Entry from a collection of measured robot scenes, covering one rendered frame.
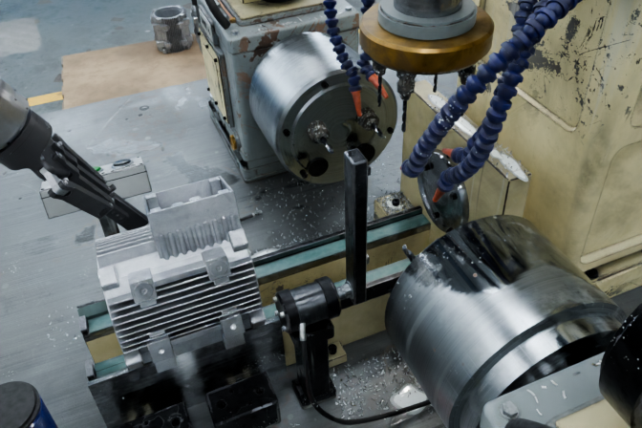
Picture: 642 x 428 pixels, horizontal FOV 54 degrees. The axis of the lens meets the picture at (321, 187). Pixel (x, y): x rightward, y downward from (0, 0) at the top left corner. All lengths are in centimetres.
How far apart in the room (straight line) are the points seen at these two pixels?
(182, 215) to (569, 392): 52
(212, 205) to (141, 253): 12
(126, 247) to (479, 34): 55
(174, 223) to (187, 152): 72
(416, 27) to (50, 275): 88
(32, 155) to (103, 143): 86
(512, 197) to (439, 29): 27
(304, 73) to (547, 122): 42
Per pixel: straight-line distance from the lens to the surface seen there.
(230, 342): 94
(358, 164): 74
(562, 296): 74
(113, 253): 89
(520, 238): 80
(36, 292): 134
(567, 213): 103
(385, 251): 115
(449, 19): 83
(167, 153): 160
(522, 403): 65
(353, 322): 108
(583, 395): 67
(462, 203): 102
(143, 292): 85
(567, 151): 99
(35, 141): 84
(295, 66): 116
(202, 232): 88
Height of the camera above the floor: 169
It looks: 39 degrees down
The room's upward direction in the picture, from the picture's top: 3 degrees counter-clockwise
